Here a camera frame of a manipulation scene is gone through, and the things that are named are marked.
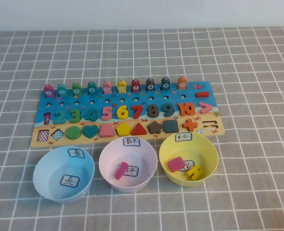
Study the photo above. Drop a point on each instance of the red wooden triangle piece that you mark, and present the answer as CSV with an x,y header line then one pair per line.
x,y
139,130

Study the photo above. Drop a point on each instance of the light pink plastic bowl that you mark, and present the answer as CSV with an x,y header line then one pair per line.
x,y
108,163

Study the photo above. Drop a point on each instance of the magenta fish peg numbered 1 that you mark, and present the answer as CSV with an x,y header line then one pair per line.
x,y
49,91

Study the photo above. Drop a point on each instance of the slate wooden numeral 9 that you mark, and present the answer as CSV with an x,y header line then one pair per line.
x,y
171,111

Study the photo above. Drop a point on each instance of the pink greater-than sign piece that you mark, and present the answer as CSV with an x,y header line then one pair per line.
x,y
209,107

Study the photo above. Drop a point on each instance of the green wooden circle piece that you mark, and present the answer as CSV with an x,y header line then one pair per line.
x,y
73,132

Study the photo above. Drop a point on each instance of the brown wooden star piece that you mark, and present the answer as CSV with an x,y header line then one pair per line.
x,y
155,127

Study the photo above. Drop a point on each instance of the yellow equals sign piece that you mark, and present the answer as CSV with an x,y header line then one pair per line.
x,y
194,172

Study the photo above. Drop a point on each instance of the red wooden numeral 7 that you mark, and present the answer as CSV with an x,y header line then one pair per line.
x,y
138,111

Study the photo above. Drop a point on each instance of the red minus sign piece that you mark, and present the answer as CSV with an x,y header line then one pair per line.
x,y
202,94

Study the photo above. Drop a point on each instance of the magenta wooden numeral 1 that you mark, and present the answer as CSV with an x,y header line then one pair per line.
x,y
120,171

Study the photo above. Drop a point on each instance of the brown fish peg numbered 8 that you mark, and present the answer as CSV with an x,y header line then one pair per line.
x,y
150,85

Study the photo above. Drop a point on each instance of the yellow fish peg numbered 6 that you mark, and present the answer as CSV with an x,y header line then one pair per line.
x,y
121,87

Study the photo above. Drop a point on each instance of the brown wooden numeral 8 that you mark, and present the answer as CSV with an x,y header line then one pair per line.
x,y
150,114

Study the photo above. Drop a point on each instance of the teal wooden numeral 2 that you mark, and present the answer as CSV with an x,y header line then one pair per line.
x,y
60,121

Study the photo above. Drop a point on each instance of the yellow wooden numeral 6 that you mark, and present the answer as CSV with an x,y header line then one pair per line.
x,y
120,114

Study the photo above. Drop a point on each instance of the slate wooden square piece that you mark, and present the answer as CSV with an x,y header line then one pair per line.
x,y
171,126

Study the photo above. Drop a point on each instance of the green wooden numeral 3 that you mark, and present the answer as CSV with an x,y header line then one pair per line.
x,y
78,119

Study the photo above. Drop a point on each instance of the magenta wooden rectangle piece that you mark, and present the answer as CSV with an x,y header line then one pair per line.
x,y
176,164

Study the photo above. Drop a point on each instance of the teal wooden heart piece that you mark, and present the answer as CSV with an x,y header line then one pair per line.
x,y
90,131

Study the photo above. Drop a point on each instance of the pink wooden numeral 5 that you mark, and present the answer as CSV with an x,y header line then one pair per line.
x,y
105,110

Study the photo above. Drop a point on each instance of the wooden number puzzle board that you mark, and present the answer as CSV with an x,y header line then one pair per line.
x,y
129,101

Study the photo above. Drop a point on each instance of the slate fish peg numbered 9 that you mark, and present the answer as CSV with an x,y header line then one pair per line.
x,y
165,84

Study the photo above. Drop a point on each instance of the green fish peg numbered 3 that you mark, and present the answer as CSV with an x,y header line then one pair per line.
x,y
76,90

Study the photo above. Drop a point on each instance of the light blue plastic bowl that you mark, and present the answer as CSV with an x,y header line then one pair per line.
x,y
50,173

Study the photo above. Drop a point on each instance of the blue-green wooden numeral 4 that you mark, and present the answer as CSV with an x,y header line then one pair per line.
x,y
93,115

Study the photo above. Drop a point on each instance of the teal fish peg numbered 2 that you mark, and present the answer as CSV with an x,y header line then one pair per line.
x,y
62,91

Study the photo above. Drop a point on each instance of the grey checked tablecloth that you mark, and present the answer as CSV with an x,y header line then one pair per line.
x,y
252,120

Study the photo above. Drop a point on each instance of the blue-green fish peg numbered 4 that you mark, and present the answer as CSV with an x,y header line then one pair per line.
x,y
92,89

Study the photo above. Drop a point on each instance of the pink wooden trapezoid piece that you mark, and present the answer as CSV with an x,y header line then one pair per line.
x,y
107,131

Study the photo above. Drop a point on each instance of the red fish peg numbered 7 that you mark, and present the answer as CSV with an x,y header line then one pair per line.
x,y
136,86

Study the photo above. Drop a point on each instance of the pink fish peg numbered 5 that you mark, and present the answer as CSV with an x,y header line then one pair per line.
x,y
107,88

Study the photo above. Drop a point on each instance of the yellow plastic bowl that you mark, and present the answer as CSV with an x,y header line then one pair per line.
x,y
204,154

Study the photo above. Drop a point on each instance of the yellow wooden pentagon piece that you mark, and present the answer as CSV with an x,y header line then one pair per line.
x,y
123,130

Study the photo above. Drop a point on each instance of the orange fish peg numbered 10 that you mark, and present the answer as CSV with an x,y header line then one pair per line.
x,y
182,83

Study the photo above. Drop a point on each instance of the orange plus sign piece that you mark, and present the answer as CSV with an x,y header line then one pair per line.
x,y
190,125

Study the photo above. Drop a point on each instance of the orange wooden numeral 10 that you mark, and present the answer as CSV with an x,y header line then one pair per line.
x,y
181,109

